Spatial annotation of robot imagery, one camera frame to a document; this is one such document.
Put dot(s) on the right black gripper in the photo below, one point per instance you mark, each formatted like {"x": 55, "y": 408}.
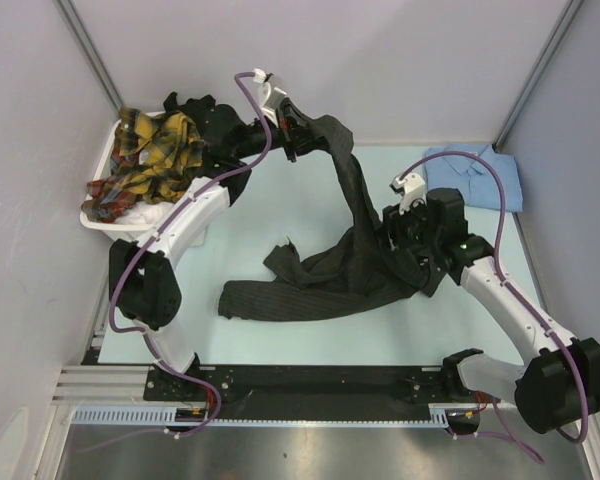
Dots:
{"x": 392, "y": 224}

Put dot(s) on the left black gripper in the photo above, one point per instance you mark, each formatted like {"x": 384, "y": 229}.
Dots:
{"x": 295, "y": 132}

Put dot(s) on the dark pinstriped long sleeve shirt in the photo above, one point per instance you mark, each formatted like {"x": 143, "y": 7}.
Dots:
{"x": 350, "y": 277}

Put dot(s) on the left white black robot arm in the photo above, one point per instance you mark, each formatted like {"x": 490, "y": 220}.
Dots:
{"x": 142, "y": 272}

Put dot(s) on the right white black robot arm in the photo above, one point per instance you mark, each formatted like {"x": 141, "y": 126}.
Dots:
{"x": 558, "y": 381}

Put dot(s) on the black garment in basket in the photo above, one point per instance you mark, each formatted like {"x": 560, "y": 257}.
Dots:
{"x": 219, "y": 125}

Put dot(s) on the folded light blue shirt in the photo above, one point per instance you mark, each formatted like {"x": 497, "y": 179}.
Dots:
{"x": 473, "y": 179}

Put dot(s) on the yellow plaid flannel shirt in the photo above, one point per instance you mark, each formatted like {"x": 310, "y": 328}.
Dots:
{"x": 154, "y": 160}

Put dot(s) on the white garment in basket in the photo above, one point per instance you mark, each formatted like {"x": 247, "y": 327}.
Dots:
{"x": 144, "y": 214}

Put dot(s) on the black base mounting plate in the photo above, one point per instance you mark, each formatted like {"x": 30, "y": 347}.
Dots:
{"x": 285, "y": 395}

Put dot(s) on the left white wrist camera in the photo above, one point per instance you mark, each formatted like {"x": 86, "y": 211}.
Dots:
{"x": 270, "y": 93}

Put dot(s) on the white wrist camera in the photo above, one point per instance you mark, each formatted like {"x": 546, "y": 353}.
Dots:
{"x": 411, "y": 187}
{"x": 270, "y": 93}

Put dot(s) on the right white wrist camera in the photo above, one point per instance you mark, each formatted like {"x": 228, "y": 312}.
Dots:
{"x": 411, "y": 187}

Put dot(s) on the left aluminium corner post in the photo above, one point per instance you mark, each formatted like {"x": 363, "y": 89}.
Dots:
{"x": 79, "y": 31}

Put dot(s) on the aluminium corner post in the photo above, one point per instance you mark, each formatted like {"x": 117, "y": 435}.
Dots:
{"x": 79, "y": 31}
{"x": 558, "y": 33}

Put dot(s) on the right aluminium corner post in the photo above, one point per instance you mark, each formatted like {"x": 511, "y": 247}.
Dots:
{"x": 558, "y": 33}

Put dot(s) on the aluminium frame rail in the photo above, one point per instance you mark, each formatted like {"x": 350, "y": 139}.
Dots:
{"x": 100, "y": 385}

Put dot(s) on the light blue slotted cable duct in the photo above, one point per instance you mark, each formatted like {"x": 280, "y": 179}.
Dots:
{"x": 173, "y": 417}

